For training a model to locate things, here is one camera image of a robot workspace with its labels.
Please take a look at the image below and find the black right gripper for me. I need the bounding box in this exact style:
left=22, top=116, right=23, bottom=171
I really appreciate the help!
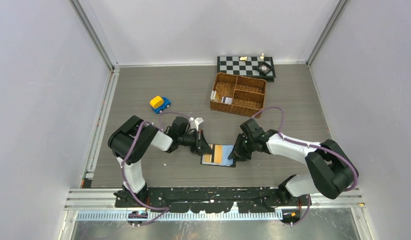
left=227, top=133, right=256, bottom=162

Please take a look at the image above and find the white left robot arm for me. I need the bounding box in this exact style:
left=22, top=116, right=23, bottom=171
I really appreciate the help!
left=107, top=115, right=213, bottom=207

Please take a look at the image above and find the woven wicker divided basket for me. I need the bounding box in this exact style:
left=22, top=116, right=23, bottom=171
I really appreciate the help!
left=209, top=72, right=267, bottom=119

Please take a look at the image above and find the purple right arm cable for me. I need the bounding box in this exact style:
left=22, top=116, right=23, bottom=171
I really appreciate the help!
left=251, top=106, right=359, bottom=227

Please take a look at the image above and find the striped card in basket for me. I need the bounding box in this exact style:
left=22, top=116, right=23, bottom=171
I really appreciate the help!
left=221, top=96, right=233, bottom=105

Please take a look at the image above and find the black leather card holder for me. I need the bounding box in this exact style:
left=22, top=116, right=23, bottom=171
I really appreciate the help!
left=200, top=144, right=236, bottom=168

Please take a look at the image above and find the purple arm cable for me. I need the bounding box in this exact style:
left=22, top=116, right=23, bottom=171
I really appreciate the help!
left=120, top=111, right=193, bottom=227
left=251, top=106, right=359, bottom=227

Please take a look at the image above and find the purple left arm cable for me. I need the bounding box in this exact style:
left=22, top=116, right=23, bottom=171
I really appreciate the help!
left=120, top=111, right=193, bottom=227

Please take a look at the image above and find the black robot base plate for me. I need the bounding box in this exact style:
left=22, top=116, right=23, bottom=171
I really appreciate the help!
left=113, top=186, right=311, bottom=214

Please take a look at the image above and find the yellow toy block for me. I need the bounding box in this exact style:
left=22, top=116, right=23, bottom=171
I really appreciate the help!
left=149, top=95, right=164, bottom=109

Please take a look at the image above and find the gold credit card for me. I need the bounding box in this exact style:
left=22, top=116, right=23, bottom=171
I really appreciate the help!
left=213, top=144, right=223, bottom=165
left=201, top=154, right=214, bottom=164

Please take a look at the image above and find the blue toy car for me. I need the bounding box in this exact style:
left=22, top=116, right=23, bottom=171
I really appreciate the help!
left=151, top=96, right=171, bottom=114

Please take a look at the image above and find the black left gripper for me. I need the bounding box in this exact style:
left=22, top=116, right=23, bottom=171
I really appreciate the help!
left=178, top=128, right=214, bottom=155

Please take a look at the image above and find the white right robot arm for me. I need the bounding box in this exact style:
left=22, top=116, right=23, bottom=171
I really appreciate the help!
left=229, top=118, right=359, bottom=206

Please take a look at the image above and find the black white chessboard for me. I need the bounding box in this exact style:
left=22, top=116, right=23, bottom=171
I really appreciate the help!
left=217, top=56, right=276, bottom=82

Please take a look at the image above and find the silver credit card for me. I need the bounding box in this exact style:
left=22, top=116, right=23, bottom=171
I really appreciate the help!
left=210, top=90, right=217, bottom=102

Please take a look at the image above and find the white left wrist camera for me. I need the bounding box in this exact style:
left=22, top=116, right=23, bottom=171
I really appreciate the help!
left=188, top=117, right=204, bottom=131

